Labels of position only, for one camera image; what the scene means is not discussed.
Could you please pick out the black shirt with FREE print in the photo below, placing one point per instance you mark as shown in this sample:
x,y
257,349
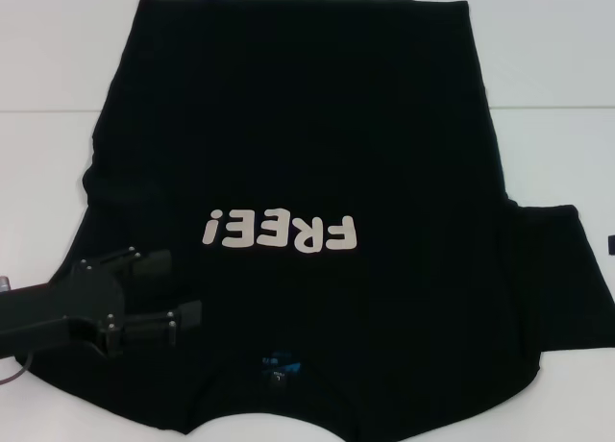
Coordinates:
x,y
307,149

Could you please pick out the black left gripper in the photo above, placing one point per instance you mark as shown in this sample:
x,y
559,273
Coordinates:
x,y
81,307

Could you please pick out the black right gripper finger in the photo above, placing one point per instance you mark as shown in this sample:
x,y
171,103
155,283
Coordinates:
x,y
611,245

